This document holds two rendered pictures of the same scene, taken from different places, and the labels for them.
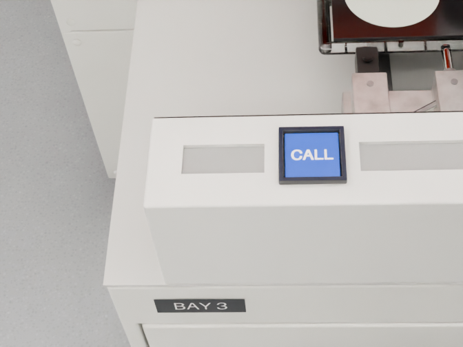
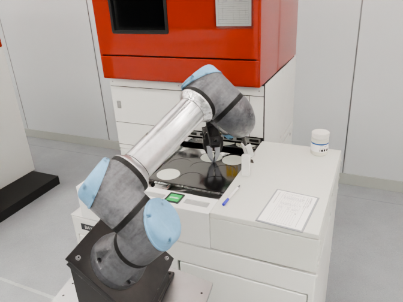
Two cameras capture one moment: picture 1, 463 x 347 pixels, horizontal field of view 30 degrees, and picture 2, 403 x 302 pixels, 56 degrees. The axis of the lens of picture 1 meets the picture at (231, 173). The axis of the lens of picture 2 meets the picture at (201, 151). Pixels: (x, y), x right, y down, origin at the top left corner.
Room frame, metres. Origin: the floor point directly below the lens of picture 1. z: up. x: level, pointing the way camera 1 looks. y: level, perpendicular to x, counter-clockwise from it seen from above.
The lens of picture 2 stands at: (-0.67, -0.79, 1.66)
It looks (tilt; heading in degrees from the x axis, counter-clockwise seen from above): 24 degrees down; 18
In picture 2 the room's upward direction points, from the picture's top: 3 degrees counter-clockwise
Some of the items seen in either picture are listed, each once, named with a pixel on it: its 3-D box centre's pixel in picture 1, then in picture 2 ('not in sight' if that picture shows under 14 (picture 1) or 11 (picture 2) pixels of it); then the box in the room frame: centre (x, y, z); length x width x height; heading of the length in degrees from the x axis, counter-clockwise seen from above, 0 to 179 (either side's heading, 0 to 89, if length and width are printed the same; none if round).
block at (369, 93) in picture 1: (371, 112); not in sight; (0.51, -0.14, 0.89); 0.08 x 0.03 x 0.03; 173
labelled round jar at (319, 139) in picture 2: not in sight; (319, 142); (0.85, -0.80, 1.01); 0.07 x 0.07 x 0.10
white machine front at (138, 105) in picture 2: not in sight; (183, 120); (1.00, -0.15, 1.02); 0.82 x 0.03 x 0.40; 83
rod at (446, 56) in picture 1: (448, 63); not in sight; (0.56, -0.23, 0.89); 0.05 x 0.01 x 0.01; 173
